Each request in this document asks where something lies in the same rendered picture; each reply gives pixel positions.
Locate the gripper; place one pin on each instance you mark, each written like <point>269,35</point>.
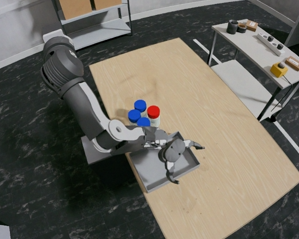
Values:
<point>172,151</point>

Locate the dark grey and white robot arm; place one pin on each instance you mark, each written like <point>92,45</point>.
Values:
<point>64,70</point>

